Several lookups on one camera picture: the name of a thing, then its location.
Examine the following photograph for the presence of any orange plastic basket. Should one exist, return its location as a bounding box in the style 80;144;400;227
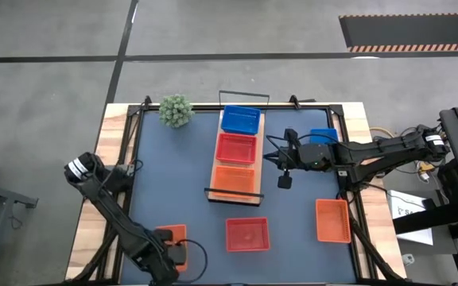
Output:
155;224;188;273
315;198;352;244
212;164;257;199

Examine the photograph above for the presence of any blue plastic basket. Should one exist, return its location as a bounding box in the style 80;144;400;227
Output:
220;104;262;136
309;127;340;145

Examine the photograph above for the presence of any red plastic basket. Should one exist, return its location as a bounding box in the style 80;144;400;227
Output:
225;217;271;253
215;132;258;165

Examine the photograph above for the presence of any green artificial potted plant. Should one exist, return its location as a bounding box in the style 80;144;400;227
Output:
158;94;196;128

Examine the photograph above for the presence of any black hazard-striped floor mat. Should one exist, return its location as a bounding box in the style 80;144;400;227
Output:
339;14;458;53

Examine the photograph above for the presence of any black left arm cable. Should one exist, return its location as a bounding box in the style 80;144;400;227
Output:
176;238;209;284

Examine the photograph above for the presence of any yellow cable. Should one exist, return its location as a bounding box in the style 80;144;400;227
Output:
369;126;391;141

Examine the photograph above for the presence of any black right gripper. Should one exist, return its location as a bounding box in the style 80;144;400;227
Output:
263;128;336;172

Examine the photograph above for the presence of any white paper sheet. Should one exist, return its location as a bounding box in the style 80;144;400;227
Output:
386;189;434;246

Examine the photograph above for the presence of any blue-grey table mat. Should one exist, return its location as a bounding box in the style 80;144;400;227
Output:
120;107;358;284

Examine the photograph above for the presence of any wooden tray board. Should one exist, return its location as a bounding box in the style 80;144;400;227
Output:
204;90;270;207

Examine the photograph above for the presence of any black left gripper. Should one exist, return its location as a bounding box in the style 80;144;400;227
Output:
145;228;180;284

